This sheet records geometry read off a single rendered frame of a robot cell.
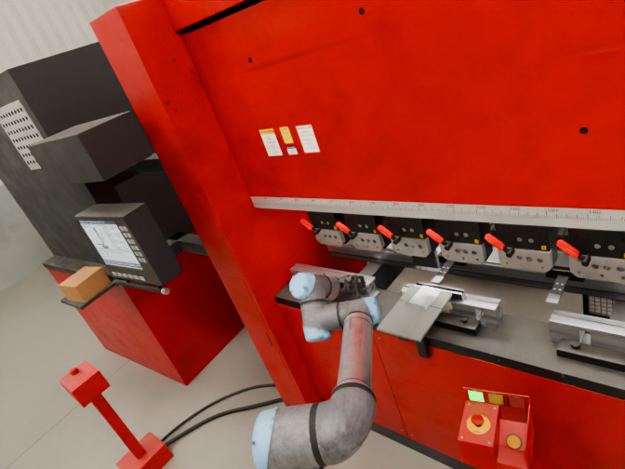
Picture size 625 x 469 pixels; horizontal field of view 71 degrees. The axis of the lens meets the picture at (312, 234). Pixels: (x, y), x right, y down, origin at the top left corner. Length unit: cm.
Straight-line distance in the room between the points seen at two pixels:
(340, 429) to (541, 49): 94
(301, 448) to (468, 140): 92
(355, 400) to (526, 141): 80
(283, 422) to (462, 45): 99
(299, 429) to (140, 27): 155
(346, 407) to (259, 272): 139
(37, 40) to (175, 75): 643
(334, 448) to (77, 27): 816
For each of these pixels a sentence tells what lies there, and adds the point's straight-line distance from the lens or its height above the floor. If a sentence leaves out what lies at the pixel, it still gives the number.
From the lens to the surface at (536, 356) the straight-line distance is 167.
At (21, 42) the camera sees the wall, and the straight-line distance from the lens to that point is 823.
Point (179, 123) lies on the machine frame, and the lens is 194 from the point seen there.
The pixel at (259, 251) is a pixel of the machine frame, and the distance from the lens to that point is 219.
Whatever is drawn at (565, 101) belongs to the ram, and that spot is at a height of 169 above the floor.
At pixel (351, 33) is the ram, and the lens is 143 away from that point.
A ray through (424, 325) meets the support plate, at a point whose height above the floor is 100.
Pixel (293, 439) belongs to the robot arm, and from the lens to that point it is 91.
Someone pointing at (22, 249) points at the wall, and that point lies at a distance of 789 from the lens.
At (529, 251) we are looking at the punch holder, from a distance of 147.
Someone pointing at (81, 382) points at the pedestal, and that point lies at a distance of 271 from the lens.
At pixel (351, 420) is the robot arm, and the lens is 90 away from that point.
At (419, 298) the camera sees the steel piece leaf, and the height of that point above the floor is 100.
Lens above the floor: 208
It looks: 26 degrees down
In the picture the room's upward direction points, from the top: 21 degrees counter-clockwise
